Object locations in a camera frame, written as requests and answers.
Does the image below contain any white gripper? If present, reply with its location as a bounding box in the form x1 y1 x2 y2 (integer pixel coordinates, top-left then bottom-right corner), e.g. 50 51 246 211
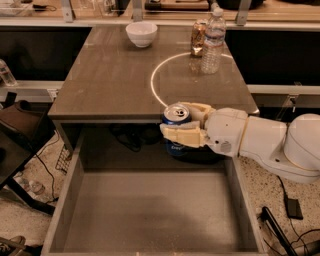
160 102 248 157

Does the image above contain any blue pepsi can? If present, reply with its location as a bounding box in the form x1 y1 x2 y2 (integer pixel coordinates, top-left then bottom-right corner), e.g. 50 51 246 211
162 103 191 157

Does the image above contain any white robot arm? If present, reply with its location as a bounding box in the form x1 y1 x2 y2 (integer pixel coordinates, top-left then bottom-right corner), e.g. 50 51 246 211
160 102 320 183

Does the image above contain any grey drawer cabinet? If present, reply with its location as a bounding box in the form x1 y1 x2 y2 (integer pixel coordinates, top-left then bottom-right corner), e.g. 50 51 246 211
49 24 259 150

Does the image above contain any open grey top drawer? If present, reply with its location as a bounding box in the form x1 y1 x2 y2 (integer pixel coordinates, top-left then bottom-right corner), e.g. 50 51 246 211
41 127 266 256

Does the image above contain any orange soda can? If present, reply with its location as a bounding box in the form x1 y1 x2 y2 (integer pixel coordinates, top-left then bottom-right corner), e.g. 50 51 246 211
191 19 207 57

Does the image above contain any clear plastic water bottle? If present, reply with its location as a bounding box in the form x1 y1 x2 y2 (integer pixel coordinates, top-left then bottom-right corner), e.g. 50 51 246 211
201 7 226 74

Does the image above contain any white ceramic bowl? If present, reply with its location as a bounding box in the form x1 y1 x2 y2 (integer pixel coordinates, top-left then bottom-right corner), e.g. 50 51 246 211
126 21 158 48

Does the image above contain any black bar on floor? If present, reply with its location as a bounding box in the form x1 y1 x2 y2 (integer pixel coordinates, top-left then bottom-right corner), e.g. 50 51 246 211
262 206 298 256

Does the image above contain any black power adapter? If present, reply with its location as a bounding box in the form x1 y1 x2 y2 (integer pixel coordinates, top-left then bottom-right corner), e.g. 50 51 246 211
285 198 303 220

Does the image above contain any black chair on left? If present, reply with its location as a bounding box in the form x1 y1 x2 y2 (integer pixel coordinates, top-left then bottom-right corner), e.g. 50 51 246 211
0 92 55 215

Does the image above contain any plastic bottle on floor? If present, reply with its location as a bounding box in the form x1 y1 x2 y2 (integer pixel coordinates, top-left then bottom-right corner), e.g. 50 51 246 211
15 177 50 203

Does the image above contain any plastic bottle on left shelf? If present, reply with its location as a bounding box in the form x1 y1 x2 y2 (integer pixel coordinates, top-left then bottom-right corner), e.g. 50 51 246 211
0 59 17 86

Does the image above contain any black cable on floor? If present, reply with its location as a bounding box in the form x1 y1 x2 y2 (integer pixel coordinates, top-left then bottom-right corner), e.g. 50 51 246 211
276 174 320 256

